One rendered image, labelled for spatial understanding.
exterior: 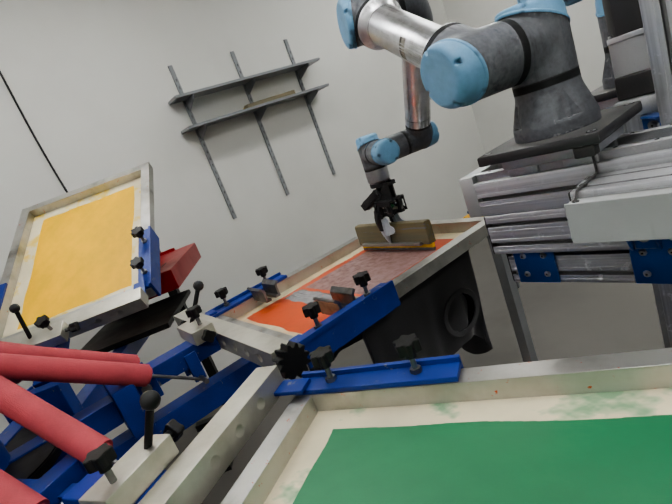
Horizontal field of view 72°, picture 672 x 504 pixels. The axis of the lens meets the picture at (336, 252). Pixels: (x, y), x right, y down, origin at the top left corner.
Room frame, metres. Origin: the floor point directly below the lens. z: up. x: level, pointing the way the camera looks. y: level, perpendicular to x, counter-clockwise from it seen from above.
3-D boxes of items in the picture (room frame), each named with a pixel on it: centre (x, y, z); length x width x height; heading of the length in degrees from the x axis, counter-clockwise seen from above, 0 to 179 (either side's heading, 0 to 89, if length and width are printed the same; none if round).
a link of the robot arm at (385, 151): (1.42, -0.25, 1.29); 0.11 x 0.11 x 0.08; 11
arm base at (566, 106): (0.88, -0.48, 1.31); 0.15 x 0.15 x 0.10
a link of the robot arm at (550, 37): (0.87, -0.47, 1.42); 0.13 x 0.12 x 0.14; 101
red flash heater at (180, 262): (2.27, 0.93, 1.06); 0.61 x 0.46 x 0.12; 2
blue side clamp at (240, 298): (1.52, 0.33, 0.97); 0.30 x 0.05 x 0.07; 122
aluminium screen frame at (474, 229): (1.41, -0.02, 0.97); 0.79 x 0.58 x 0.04; 122
